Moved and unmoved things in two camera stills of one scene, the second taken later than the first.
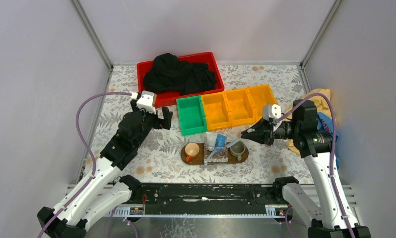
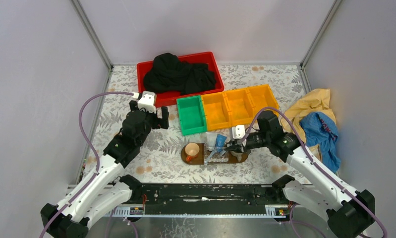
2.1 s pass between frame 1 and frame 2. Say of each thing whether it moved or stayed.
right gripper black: moved
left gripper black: stayed
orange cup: stayed
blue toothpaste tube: stayed
